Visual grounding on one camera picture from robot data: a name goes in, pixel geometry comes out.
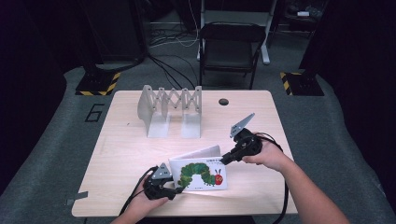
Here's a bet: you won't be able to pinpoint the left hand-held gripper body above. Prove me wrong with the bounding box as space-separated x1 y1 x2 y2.
142 162 177 201

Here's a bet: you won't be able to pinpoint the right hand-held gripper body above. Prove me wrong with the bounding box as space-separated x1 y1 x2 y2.
229 112 264 162

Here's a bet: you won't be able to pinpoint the white caterpillar picture book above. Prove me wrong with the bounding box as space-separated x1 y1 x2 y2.
168 144 229 192

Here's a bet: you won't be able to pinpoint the person's right hand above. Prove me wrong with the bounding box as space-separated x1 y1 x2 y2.
241 132 292 173

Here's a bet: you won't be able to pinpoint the person's left hand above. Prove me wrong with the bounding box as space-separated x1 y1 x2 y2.
125 180 170 219

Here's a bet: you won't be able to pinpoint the grey expandable metal book rack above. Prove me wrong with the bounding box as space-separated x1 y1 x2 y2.
137 84 204 139

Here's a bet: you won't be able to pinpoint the black striped stand base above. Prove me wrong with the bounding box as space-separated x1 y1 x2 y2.
75 71 122 97
278 71 325 97

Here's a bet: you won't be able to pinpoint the grey tape strip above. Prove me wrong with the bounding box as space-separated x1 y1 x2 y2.
64 190 90 206

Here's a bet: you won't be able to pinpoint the black folding chair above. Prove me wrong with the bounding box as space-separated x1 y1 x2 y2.
198 21 267 91

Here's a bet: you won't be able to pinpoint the black cabinet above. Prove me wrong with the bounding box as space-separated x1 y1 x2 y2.
78 0 148 63

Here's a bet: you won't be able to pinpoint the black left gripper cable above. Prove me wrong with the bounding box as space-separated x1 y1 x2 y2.
119 165 160 217

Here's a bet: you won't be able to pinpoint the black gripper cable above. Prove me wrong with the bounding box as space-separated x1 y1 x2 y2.
256 132 290 224
119 165 160 217

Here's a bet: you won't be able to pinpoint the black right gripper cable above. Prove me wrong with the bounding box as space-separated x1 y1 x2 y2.
256 132 290 224

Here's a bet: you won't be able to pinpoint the black floor cables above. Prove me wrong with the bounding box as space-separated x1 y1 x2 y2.
146 52 200 91

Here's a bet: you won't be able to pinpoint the white floor cable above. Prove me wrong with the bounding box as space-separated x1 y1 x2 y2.
148 0 201 49

